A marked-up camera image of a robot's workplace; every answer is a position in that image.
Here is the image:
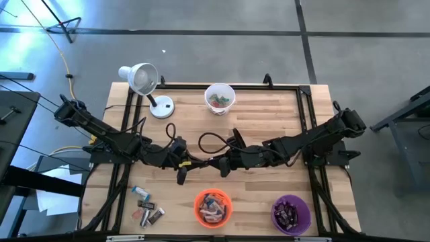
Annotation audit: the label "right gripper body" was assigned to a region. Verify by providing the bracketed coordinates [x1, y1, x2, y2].
[220, 128, 271, 169]

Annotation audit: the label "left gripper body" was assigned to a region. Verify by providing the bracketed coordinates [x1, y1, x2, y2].
[140, 135, 202, 169]

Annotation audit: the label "white plastic bucket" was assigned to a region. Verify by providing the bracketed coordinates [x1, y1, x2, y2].
[204, 83, 237, 116]

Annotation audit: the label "purple plastic basket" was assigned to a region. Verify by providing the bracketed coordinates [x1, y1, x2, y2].
[270, 194, 312, 236]

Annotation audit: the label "silver dark candy bar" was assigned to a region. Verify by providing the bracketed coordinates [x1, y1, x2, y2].
[140, 208, 152, 229]

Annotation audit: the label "white desk lamp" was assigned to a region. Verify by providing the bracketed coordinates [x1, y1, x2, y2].
[118, 63, 175, 120]

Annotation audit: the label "orange plastic basket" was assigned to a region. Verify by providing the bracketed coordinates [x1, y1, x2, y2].
[193, 189, 233, 230]

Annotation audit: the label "dark grey panel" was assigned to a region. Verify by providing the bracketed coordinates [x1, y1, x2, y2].
[33, 155, 91, 175]

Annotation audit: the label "white paper sheets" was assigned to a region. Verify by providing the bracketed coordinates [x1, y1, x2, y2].
[35, 164, 85, 216]

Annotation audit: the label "black metal beam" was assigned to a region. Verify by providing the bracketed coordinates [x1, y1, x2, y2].
[0, 164, 85, 199]

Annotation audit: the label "black metal desk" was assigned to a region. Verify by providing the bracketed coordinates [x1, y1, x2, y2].
[369, 85, 430, 196]

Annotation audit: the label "black side table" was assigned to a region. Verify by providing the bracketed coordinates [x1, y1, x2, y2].
[0, 89, 41, 182]

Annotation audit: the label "black hand tool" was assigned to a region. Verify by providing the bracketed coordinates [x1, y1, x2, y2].
[0, 106, 22, 126]

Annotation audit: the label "black tripod stand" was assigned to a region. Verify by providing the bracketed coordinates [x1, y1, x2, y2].
[40, 0, 82, 44]

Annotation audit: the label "black flat bar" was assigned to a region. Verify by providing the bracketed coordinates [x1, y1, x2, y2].
[0, 71, 36, 81]

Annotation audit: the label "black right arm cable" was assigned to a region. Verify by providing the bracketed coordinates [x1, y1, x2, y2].
[198, 127, 282, 159]

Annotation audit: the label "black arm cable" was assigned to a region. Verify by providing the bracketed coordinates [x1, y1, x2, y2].
[117, 116, 189, 159]
[198, 127, 282, 159]

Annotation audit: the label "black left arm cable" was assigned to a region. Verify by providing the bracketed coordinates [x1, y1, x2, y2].
[117, 116, 189, 159]

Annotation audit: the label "silver metal bracket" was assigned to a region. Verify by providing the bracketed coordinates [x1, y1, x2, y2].
[294, 236, 333, 242]
[105, 235, 145, 242]

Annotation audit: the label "yellow floor cable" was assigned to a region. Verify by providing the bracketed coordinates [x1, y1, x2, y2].
[19, 0, 93, 171]

